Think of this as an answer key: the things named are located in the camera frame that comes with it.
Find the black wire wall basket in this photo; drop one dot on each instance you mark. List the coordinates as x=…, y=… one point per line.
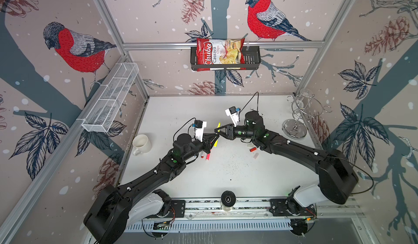
x=247, y=59

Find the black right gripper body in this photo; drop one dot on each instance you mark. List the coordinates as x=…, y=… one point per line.
x=240, y=132

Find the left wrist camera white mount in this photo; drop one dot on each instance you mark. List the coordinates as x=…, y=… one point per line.
x=199, y=127

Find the red cassava chips bag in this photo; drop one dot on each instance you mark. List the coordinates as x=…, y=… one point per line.
x=211, y=52

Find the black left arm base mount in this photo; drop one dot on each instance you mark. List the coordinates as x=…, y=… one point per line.
x=172, y=209

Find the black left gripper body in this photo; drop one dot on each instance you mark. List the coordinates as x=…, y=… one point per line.
x=202, y=146

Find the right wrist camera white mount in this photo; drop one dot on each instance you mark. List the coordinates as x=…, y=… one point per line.
x=233, y=113

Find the white wire mesh shelf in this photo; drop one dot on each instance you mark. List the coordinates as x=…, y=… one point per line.
x=106, y=108

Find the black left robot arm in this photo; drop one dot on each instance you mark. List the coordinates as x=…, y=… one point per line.
x=107, y=218

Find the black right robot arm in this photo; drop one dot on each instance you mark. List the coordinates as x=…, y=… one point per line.
x=337, y=178

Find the chrome spiral glass holder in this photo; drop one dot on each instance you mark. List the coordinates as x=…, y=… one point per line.
x=306, y=109

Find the black round knob on rail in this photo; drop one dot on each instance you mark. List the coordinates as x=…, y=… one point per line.
x=228, y=199

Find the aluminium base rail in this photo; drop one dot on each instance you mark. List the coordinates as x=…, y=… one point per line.
x=259, y=208

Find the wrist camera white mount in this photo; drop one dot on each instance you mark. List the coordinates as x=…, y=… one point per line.
x=233, y=113
x=199, y=127

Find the white ceramic mug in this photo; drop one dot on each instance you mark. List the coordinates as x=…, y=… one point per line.
x=141, y=144

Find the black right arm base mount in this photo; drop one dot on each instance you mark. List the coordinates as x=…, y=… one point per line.
x=283, y=207

